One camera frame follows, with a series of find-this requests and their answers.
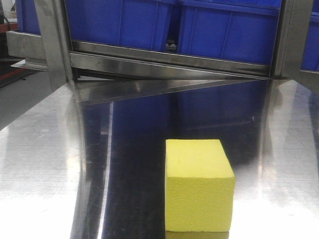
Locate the yellow foam block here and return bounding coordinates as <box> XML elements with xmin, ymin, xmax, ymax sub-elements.
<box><xmin>164</xmin><ymin>139</ymin><xmax>235</xmax><ymax>233</ymax></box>

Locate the blue plastic bin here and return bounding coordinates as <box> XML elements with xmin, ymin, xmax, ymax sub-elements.
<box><xmin>177</xmin><ymin>0</ymin><xmax>279</xmax><ymax>65</ymax></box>
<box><xmin>302</xmin><ymin>0</ymin><xmax>319</xmax><ymax>71</ymax></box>
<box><xmin>66</xmin><ymin>0</ymin><xmax>177</xmax><ymax>51</ymax></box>
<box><xmin>15</xmin><ymin>0</ymin><xmax>40</xmax><ymax>35</ymax></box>

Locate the blue plastic bin centre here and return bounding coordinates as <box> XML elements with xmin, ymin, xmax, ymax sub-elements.
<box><xmin>177</xmin><ymin>0</ymin><xmax>279</xmax><ymax>65</ymax></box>

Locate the blue plastic bin far right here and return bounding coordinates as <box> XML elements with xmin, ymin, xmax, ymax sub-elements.
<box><xmin>302</xmin><ymin>0</ymin><xmax>319</xmax><ymax>71</ymax></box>

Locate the blue plastic bin far left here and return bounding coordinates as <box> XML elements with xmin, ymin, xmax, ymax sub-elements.
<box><xmin>15</xmin><ymin>0</ymin><xmax>40</xmax><ymax>35</ymax></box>

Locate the stainless steel shelf frame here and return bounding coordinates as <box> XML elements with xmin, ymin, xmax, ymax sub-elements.
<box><xmin>6</xmin><ymin>0</ymin><xmax>319</xmax><ymax>103</ymax></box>

